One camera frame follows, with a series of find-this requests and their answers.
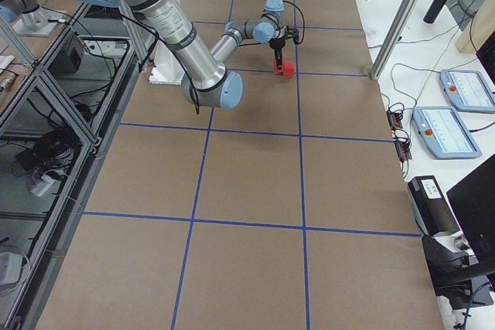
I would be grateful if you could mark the white pedestal column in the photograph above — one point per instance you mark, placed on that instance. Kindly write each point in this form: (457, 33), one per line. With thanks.
(166, 69)

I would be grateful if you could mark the black water bottle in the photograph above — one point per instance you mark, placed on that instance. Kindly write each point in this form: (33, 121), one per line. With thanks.
(434, 10)

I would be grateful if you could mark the black monitor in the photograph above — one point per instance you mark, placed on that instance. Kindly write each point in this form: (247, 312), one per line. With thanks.
(454, 275)

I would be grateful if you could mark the red block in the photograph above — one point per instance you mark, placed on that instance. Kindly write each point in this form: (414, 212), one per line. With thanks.
(288, 69)
(278, 68)

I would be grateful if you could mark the black cardboard box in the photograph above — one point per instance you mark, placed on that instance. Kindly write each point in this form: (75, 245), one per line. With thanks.
(432, 213)

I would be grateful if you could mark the teach pendant tablet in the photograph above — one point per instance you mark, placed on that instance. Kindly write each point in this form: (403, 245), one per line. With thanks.
(467, 90)
(444, 133)

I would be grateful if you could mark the near teach pendant tablet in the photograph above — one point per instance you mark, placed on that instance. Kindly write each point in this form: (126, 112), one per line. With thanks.
(444, 133)

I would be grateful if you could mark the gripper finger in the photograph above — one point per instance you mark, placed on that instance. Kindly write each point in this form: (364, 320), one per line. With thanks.
(279, 56)

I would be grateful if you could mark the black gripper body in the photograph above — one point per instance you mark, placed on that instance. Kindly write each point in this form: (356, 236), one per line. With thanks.
(277, 43)

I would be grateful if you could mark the far teach pendant tablet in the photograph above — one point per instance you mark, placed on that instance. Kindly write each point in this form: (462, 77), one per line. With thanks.
(467, 90)

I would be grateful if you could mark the aluminium frame post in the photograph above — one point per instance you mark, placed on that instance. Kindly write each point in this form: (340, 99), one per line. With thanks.
(392, 37)

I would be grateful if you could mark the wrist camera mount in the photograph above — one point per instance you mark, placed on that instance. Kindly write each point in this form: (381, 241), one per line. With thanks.
(292, 33)

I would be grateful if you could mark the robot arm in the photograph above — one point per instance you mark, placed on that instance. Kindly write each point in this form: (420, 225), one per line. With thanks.
(207, 83)

